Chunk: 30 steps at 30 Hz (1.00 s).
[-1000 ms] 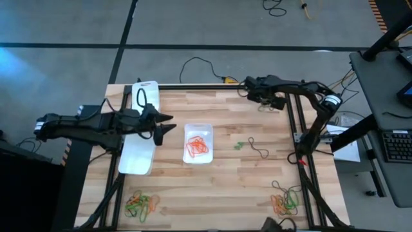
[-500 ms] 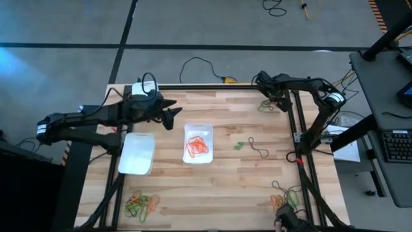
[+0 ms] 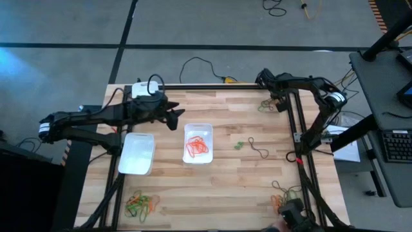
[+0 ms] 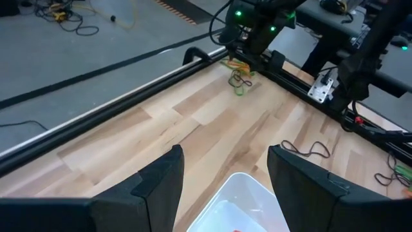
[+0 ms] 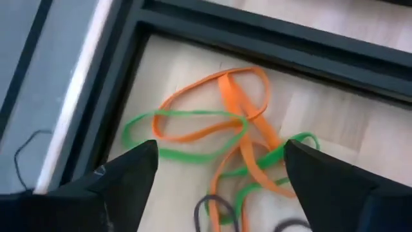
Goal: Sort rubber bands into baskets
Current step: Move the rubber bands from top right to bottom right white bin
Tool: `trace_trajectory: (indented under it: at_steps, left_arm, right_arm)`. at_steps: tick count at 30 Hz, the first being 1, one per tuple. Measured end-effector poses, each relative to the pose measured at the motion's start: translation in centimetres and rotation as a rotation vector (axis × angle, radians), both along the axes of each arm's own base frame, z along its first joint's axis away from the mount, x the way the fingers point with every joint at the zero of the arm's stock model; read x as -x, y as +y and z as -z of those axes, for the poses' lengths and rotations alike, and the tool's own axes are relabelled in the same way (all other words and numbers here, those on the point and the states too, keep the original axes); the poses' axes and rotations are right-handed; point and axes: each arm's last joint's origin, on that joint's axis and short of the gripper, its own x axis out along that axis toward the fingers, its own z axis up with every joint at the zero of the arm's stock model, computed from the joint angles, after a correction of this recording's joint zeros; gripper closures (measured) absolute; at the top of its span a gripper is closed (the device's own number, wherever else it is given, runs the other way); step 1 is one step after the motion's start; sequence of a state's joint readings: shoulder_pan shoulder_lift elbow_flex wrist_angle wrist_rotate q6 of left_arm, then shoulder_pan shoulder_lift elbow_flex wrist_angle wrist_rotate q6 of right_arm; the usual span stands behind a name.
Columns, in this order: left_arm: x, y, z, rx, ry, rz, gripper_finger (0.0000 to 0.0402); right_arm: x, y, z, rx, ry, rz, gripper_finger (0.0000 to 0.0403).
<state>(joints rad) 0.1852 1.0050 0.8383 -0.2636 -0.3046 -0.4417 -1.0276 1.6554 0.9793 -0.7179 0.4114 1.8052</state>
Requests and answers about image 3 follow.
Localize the white plastic basket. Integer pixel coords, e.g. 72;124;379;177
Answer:
117;132;156;177
131;81;160;99
182;122;214;165

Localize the yellow cord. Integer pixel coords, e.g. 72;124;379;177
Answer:
300;0;323;21

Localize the black coiled floor cable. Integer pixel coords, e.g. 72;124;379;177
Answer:
261;0;288;18

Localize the black desk device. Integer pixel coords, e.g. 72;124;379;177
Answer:
396;48;412;72

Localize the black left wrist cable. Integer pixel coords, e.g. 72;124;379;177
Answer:
147;73;166;97

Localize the thin yellow floor cable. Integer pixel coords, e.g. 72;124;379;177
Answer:
334;69;357;97

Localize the blue-screen tablet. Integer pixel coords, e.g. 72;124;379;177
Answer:
395;79;412;110

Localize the black cable on desk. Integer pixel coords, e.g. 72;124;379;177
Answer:
381;111;412;120

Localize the white paper sheet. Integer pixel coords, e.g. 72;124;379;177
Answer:
324;124;362;163

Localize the black diagonal pole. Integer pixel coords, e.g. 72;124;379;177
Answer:
360;11;412;63

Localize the grey desk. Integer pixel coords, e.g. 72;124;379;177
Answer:
348;48;412;209

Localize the black looped floor cable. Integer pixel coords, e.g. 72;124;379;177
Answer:
15;137;43;153

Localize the black power cable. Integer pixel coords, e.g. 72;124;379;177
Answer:
178;56;226;84

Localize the thin black floor cable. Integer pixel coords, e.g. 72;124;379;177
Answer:
337;72;361;119

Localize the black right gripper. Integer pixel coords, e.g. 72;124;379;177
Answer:
255;68;290;113

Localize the black cabinet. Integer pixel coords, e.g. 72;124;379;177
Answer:
0;141;67;232

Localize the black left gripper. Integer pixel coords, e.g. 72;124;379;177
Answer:
130;92;186;131

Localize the dark brown rubber band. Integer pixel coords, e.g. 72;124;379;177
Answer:
271;180;292;198
247;137;270;160

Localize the black keyboard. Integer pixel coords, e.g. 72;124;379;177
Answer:
379;129;412;164

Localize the dark desk leg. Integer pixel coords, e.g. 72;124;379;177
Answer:
330;114;378;153

